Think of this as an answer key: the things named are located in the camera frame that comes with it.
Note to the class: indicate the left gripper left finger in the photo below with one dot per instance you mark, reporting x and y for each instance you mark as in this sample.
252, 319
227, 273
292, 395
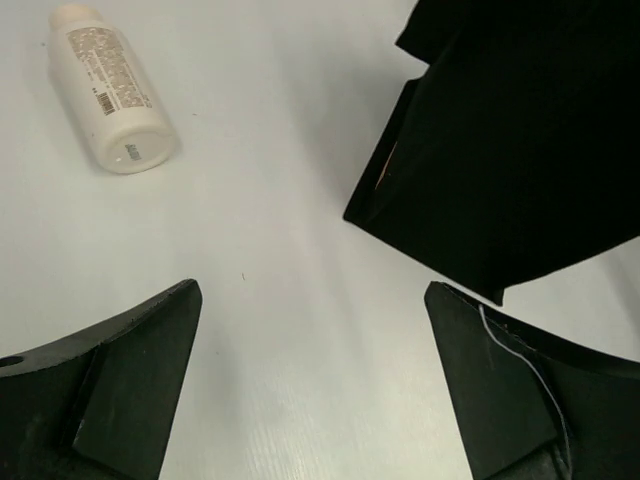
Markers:
100, 403

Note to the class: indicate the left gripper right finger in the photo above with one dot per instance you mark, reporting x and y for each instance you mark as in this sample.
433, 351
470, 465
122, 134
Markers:
530, 404

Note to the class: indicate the black canvas bag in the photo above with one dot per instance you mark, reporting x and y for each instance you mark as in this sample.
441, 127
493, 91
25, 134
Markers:
516, 154

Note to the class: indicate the cream bottle with label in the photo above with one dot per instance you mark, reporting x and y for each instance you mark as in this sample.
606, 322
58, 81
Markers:
112, 100

